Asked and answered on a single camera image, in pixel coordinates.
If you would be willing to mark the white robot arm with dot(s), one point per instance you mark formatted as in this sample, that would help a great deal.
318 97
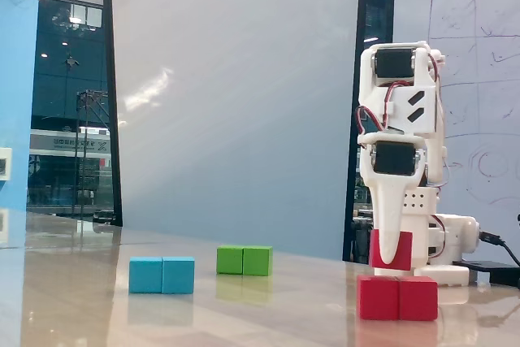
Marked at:
428 101

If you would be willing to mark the metal scaffold tower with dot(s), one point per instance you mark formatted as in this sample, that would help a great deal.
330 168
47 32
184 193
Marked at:
87 97

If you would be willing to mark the small red cube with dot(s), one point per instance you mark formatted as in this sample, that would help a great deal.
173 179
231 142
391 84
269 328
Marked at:
404 250

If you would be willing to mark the black power adapter box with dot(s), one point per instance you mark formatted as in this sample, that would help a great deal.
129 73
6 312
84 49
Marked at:
503 274

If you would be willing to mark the whiteboard with drawings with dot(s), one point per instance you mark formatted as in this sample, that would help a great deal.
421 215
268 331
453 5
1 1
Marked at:
487 18

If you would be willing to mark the black window frame post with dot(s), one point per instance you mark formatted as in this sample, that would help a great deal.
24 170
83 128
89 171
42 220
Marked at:
113 119
360 18

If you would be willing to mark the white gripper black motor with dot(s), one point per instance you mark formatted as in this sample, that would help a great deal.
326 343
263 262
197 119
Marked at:
393 158

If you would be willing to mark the white wall socket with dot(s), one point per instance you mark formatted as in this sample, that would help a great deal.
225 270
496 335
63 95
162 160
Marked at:
5 164

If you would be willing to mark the long green block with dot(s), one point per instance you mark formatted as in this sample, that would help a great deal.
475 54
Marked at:
243 261

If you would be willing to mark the long red block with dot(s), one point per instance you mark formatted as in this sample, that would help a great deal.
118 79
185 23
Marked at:
396 298

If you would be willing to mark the long blue block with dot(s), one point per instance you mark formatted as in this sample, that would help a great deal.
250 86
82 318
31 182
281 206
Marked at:
162 276

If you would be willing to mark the white sign banner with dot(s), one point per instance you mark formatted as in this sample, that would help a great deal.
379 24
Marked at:
44 141

